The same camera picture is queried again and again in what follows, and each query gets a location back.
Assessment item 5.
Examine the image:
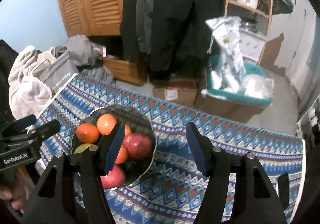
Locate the red apple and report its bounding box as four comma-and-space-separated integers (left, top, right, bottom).
100, 165, 125, 189
123, 133, 152, 160

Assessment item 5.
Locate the orange front large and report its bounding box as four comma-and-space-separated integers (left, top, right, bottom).
76, 123, 100, 143

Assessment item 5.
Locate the small tangerine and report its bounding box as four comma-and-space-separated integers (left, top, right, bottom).
115, 145, 129, 165
124, 124, 132, 139

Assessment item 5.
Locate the large orange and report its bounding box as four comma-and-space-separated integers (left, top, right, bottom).
96, 114, 117, 135

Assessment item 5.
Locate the small tangerine front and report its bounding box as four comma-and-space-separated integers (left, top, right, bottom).
124, 124, 132, 139

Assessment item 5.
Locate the person's left hand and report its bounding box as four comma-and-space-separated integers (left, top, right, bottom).
1, 171, 27, 213

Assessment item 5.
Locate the white towel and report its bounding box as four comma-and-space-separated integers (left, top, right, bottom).
8, 46, 56, 120

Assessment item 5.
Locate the black smartphone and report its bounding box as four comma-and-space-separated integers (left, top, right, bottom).
277, 173, 290, 210

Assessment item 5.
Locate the grey tote bag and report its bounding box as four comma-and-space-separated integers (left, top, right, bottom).
33, 51, 79, 95

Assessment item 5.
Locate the dark green glass plate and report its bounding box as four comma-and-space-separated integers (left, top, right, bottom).
71, 105, 156, 189

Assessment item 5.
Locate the patterned blue tablecloth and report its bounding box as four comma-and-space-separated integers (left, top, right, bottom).
37, 74, 306, 223

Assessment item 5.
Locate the grey clothes pile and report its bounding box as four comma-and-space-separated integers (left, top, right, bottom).
65, 35, 114, 83

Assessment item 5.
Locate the brown cardboard box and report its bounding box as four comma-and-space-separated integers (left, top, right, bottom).
194, 87, 264, 123

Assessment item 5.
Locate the grey shoe rack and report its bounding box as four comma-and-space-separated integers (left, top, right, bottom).
296, 96, 319, 147

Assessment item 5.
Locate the wooden drawer box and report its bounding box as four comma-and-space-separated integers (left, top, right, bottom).
103, 58, 148, 86

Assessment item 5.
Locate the clear plastic bag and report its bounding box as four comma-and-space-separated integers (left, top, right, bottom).
239, 74, 274, 99

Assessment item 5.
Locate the teal plastic bin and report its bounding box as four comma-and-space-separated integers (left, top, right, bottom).
206, 55, 274, 109

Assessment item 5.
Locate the small cardboard box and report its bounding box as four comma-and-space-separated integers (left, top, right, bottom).
153, 78, 197, 107

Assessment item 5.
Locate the white printed rice bag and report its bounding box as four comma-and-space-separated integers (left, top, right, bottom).
205, 16, 246, 93

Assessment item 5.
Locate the white patterned storage box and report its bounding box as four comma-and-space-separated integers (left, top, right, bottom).
239, 28, 267, 63

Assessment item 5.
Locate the white door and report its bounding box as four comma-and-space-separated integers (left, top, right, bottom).
260, 0, 318, 97

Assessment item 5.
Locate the metal steamer pot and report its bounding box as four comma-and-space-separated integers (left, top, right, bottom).
240, 18, 258, 33

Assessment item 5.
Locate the hanging olive bag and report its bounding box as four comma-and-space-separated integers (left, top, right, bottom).
258, 0, 294, 15

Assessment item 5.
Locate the black hanging coat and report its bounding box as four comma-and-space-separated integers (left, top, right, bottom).
120, 0, 224, 81

